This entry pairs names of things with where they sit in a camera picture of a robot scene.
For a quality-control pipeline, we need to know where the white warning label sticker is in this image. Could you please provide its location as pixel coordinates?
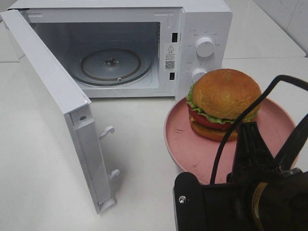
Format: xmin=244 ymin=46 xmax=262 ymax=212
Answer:
xmin=163 ymin=43 xmax=178 ymax=71

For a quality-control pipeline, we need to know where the burger with lettuce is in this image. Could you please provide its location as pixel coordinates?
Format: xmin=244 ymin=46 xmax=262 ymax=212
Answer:
xmin=186 ymin=69 xmax=261 ymax=141

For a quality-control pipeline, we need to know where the white microwave knob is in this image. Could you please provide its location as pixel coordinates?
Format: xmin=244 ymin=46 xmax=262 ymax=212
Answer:
xmin=192 ymin=67 xmax=208 ymax=83
xmin=195 ymin=35 xmax=215 ymax=57

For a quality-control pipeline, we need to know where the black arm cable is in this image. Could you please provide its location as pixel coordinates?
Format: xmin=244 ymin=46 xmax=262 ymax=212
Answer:
xmin=209 ymin=74 xmax=308 ymax=185

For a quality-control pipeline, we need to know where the upper white microwave knob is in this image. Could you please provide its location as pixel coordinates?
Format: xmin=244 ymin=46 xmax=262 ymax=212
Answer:
xmin=195 ymin=35 xmax=215 ymax=57

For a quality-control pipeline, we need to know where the white microwave oven body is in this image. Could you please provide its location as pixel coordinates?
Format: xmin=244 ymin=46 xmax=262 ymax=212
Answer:
xmin=6 ymin=0 xmax=232 ymax=98

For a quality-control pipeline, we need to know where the lower white microwave knob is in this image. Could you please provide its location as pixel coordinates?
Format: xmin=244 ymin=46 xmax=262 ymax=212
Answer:
xmin=192 ymin=67 xmax=208 ymax=83

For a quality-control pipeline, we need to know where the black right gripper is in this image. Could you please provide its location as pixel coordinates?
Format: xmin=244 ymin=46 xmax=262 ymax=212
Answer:
xmin=174 ymin=122 xmax=308 ymax=231

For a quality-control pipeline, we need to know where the pink round plate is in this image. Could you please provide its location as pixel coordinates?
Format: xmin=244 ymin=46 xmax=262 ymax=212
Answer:
xmin=164 ymin=99 xmax=295 ymax=184

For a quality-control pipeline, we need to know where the white microwave door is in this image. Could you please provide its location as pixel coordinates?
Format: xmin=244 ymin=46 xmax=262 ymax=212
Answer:
xmin=1 ymin=10 xmax=119 ymax=213

